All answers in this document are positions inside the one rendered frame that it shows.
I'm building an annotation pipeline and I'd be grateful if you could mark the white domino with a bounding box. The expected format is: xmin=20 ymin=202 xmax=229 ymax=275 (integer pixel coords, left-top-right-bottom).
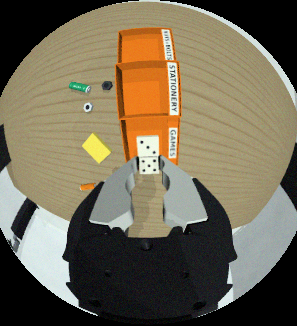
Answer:
xmin=136 ymin=135 xmax=159 ymax=174

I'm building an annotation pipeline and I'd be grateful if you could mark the yellow sticky note pad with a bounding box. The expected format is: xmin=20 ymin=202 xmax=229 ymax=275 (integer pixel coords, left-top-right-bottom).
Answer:
xmin=82 ymin=132 xmax=112 ymax=163

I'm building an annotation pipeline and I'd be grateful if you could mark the orange rack of bins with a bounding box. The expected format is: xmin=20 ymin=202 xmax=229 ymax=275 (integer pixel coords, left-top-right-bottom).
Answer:
xmin=115 ymin=27 xmax=182 ymax=166

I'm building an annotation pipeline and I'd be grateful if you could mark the green aa battery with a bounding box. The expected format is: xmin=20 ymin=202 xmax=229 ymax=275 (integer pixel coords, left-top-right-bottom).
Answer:
xmin=69 ymin=82 xmax=91 ymax=93

